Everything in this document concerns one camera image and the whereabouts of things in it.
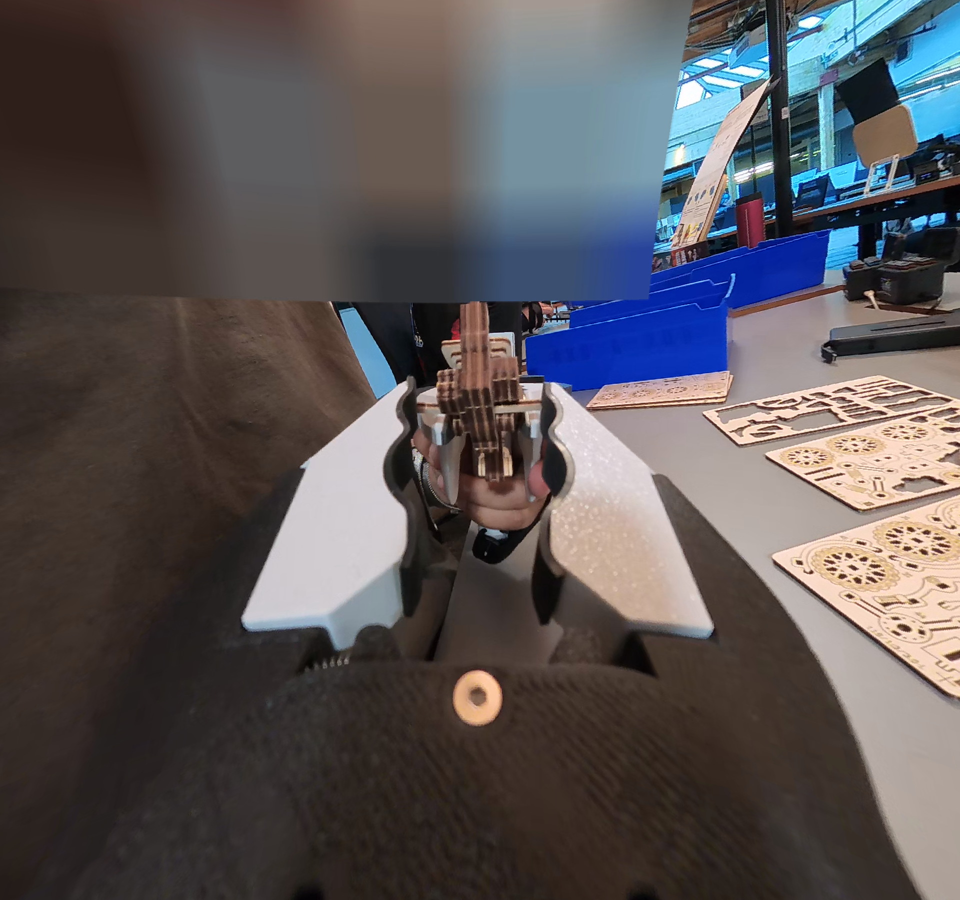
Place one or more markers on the wooden puzzle sheet notched corner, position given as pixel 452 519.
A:
pixel 791 558

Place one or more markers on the wooden puzzle sheet many cutouts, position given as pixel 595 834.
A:
pixel 731 420

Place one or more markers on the wooden puzzle model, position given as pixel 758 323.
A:
pixel 476 390

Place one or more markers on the person's left hand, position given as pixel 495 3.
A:
pixel 502 502

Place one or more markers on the black pillar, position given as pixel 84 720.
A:
pixel 776 89

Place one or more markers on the leaning cardboard sign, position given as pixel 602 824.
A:
pixel 720 157

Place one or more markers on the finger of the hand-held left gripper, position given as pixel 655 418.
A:
pixel 532 450
pixel 439 465

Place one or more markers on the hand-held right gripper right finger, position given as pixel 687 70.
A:
pixel 622 540

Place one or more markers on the flat black device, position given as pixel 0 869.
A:
pixel 900 337

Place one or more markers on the wooden puzzle sheet with gears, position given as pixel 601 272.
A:
pixel 780 456

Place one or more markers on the person's olive clothing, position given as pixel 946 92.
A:
pixel 150 465

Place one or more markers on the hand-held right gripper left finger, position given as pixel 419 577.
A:
pixel 337 540

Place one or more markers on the black box device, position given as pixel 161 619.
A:
pixel 907 281

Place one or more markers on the blue plastic bin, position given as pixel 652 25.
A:
pixel 675 296
pixel 637 352
pixel 780 262

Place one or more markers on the stack of wooden sheets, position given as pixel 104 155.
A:
pixel 660 392

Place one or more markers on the grey desk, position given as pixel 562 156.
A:
pixel 712 502

